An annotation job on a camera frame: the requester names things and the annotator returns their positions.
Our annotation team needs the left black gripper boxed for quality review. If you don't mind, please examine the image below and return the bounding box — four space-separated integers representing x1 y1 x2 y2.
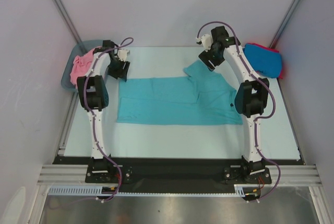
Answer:
108 57 130 81

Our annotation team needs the teal t shirt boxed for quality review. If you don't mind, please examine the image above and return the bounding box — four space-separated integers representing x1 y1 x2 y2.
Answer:
117 61 243 126

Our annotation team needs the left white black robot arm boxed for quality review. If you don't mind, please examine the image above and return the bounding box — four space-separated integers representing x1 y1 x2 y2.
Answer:
77 37 134 182

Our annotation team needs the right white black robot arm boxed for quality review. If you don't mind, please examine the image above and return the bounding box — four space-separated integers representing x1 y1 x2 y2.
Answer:
196 21 269 183

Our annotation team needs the pink crumpled t shirt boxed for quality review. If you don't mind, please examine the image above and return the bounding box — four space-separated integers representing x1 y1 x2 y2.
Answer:
70 49 94 87

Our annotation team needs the grey plastic basket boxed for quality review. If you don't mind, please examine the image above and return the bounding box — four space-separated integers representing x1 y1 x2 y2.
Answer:
61 40 103 93

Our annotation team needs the blue folded t shirt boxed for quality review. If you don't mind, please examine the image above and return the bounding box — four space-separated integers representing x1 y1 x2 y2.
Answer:
243 43 283 79

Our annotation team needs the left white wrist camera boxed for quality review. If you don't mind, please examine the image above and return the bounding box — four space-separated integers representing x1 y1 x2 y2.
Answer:
117 49 130 62

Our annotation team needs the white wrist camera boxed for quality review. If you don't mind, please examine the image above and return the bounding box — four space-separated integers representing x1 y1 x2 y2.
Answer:
196 34 213 52
117 49 130 62

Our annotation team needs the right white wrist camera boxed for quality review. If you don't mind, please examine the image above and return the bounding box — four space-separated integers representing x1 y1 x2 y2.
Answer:
196 34 213 52

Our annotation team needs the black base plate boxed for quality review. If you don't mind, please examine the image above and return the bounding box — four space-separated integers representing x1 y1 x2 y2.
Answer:
52 156 305 194

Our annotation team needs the right corner aluminium post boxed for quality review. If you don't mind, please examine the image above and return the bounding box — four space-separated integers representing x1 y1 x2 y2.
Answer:
269 0 302 49

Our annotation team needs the corner aluminium post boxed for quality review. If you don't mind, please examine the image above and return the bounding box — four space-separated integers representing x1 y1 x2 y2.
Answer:
269 0 302 49
52 0 82 43

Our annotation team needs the left corner aluminium post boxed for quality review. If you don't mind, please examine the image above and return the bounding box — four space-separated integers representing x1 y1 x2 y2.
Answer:
52 0 82 43

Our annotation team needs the aluminium frame rail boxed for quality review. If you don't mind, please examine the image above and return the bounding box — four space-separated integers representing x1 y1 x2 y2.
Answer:
38 164 322 186

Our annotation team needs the grey slotted cable duct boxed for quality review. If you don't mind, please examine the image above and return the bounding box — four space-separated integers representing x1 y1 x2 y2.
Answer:
48 185 251 197

